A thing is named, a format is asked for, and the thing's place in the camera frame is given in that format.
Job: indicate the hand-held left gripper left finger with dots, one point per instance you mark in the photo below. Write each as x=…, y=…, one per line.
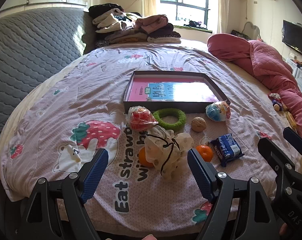
x=94, y=177

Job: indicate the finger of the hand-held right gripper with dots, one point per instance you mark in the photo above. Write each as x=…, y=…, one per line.
x=268, y=150
x=294, y=137

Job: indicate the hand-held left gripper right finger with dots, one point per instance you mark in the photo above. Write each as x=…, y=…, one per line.
x=199, y=172

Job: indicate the blue cookie packet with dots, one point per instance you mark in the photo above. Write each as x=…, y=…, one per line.
x=228, y=148

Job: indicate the walnut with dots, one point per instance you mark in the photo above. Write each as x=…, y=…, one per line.
x=198, y=124

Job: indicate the orange with stem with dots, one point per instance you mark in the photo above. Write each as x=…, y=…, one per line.
x=144, y=158

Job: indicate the blue and white toy egg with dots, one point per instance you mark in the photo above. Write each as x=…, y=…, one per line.
x=214, y=112

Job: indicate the grey cardboard box tray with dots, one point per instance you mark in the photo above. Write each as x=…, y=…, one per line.
x=190, y=107

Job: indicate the red candy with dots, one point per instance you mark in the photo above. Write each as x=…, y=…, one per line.
x=140, y=120

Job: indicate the person's right hand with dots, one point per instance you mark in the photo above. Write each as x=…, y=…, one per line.
x=283, y=230

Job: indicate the small doll toy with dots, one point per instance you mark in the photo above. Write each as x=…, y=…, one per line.
x=275, y=101

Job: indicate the white drawer cabinet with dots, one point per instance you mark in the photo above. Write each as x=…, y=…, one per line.
x=301, y=76

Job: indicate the pink quilted quilt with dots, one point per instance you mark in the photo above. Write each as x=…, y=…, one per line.
x=270, y=65

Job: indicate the strawberry printed bed sheet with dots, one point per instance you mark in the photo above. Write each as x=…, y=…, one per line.
x=78, y=92

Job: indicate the pink exercise book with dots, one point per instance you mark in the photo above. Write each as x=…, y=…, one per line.
x=141, y=90

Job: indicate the black television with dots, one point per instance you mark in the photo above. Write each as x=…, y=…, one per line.
x=295, y=37

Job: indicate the pink plush blanket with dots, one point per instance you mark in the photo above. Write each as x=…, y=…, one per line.
x=225, y=46

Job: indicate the black bag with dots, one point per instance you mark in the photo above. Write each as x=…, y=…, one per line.
x=239, y=33

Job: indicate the grey quilted headboard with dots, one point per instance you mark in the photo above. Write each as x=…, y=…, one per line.
x=28, y=55

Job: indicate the dark clothes on windowsill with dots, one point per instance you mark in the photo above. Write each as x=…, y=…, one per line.
x=195, y=24

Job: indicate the pile of folded clothes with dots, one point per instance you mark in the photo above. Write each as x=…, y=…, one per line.
x=121, y=30

